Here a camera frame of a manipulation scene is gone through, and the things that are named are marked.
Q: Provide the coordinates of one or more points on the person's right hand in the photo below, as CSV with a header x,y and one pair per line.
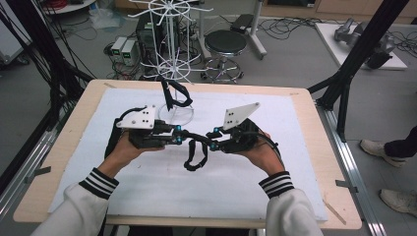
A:
x,y
262,158

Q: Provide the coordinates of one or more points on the white stand leg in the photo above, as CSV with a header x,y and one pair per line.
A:
x,y
255,29

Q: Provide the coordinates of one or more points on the grey metal clamp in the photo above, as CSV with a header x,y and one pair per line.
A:
x,y
37,173
345,185

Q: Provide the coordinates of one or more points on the clear plastic bag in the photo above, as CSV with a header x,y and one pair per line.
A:
x,y
105,17

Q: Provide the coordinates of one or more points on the white floor board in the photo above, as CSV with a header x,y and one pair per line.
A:
x,y
331,42

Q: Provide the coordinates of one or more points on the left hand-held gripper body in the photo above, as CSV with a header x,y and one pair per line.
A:
x,y
139,119

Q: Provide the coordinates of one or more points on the black computer tower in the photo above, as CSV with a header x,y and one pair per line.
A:
x,y
146,39

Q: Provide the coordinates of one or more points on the person's left hand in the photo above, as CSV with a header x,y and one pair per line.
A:
x,y
128,154

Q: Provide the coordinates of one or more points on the aluminium rail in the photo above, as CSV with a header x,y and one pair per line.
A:
x,y
354,170
23,177

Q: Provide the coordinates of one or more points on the black box on floor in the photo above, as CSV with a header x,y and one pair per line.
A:
x,y
242,23

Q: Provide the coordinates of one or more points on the white bench power supply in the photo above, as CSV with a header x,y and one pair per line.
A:
x,y
130,52
118,49

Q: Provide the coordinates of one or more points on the white foam mat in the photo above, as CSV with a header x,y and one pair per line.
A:
x,y
196,196

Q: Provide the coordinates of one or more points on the thin wooden stick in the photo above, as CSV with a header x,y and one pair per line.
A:
x,y
334,211

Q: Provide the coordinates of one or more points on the black round stool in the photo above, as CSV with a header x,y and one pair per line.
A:
x,y
225,41

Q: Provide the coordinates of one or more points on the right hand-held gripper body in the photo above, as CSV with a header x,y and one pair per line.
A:
x,y
237,116

